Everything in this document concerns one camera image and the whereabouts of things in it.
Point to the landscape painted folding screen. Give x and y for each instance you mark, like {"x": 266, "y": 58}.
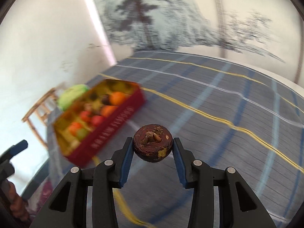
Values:
{"x": 267, "y": 34}

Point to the green tissue pack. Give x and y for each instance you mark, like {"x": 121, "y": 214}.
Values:
{"x": 71, "y": 94}

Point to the orange kumquat in box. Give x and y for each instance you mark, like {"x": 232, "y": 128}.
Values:
{"x": 117, "y": 98}

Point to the dark brown mangosteen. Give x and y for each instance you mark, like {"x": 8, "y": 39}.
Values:
{"x": 152, "y": 143}

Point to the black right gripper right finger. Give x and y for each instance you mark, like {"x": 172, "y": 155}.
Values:
{"x": 238, "y": 204}

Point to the grey plaid tablecloth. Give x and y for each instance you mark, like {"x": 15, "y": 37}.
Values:
{"x": 227, "y": 115}

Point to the red tomato in box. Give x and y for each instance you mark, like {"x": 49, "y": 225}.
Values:
{"x": 85, "y": 116}

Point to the red gold tin box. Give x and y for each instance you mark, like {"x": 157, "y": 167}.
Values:
{"x": 87, "y": 125}

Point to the orange tangerine in box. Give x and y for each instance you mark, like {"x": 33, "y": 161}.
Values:
{"x": 74, "y": 127}

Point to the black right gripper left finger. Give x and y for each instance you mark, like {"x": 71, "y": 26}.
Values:
{"x": 67, "y": 205}

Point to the person's left hand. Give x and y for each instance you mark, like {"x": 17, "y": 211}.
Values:
{"x": 18, "y": 205}

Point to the green mango in box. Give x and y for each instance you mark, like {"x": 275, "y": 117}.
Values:
{"x": 82, "y": 133}

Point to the maroon right sleeve forearm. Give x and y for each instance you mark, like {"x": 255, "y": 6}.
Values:
{"x": 37, "y": 200}

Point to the wooden chair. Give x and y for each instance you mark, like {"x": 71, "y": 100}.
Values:
{"x": 41, "y": 110}

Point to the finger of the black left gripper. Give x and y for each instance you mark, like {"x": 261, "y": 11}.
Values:
{"x": 16, "y": 149}

